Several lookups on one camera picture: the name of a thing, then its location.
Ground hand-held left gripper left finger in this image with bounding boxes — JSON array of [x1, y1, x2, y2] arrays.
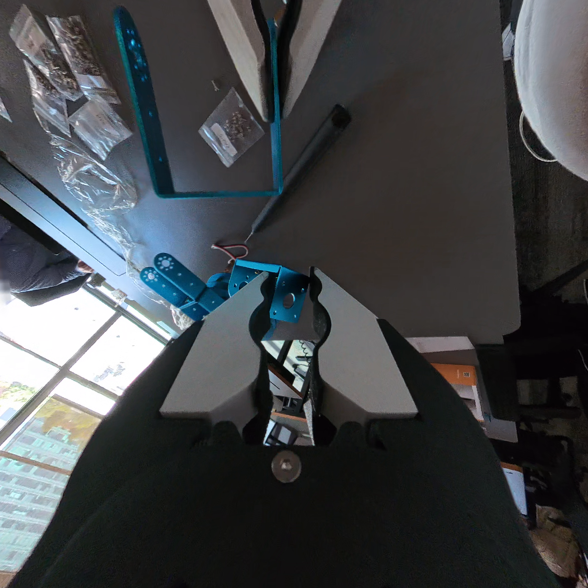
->
[[159, 271, 271, 445]]

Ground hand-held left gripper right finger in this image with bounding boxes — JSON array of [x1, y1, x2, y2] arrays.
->
[[309, 266, 420, 445]]

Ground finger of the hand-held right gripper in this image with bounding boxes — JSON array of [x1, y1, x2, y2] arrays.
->
[[207, 0, 269, 122], [281, 0, 343, 119]]

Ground small blue metal bracket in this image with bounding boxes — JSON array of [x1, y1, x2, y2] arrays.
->
[[228, 259, 310, 341]]

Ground large blue U bracket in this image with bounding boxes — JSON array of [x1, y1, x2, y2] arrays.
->
[[113, 6, 284, 199]]

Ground dark desk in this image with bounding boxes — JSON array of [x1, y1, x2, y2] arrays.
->
[[0, 0, 522, 345]]

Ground clear zip bag of screws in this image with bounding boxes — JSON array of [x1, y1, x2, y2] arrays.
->
[[46, 15, 121, 105], [198, 87, 266, 168], [23, 60, 72, 138], [9, 4, 83, 101]]

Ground open kit box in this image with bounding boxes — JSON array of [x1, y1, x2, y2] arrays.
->
[[406, 337, 490, 425]]

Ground black electric screwdriver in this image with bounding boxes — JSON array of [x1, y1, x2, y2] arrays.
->
[[243, 104, 352, 244]]

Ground labelled clear zip bag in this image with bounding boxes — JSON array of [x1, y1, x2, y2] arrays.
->
[[67, 95, 134, 161]]

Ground large window with roller blinds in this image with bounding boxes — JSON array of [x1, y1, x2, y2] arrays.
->
[[0, 280, 175, 575]]

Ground red white servo cable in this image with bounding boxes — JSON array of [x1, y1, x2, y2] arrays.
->
[[211, 243, 250, 272]]

